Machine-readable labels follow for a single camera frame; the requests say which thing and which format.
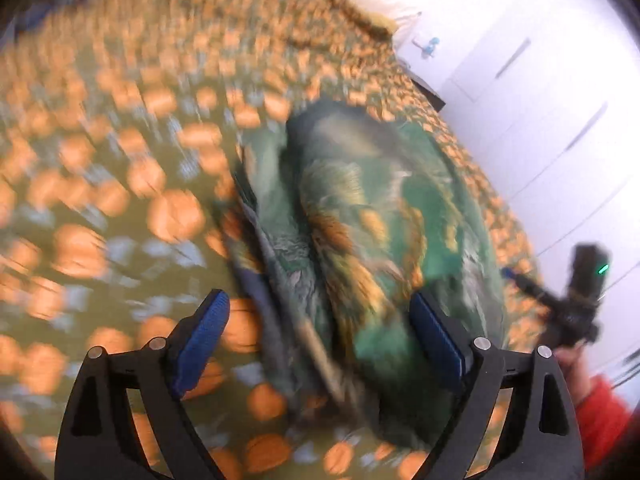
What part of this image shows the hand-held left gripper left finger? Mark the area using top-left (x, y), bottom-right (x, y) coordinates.
top-left (54, 288), bottom-right (232, 480)

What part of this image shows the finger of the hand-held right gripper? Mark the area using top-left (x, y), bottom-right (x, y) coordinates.
top-left (500, 266), bottom-right (561, 312)

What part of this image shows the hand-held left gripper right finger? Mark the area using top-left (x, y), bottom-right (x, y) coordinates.
top-left (409, 291), bottom-right (586, 480)

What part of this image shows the green patterned garment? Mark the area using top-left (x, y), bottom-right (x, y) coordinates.
top-left (220, 100), bottom-right (512, 453)

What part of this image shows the person's right forearm red sleeve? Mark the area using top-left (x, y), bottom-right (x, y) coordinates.
top-left (554, 346), bottom-right (635, 472)

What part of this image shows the white wardrobe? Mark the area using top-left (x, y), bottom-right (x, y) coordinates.
top-left (440, 0), bottom-right (640, 386)

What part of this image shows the bed with orange patterned sheet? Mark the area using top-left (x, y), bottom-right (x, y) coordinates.
top-left (0, 0), bottom-right (543, 480)

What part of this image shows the orange patterned pillow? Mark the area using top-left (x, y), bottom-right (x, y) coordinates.
top-left (335, 0), bottom-right (397, 38)

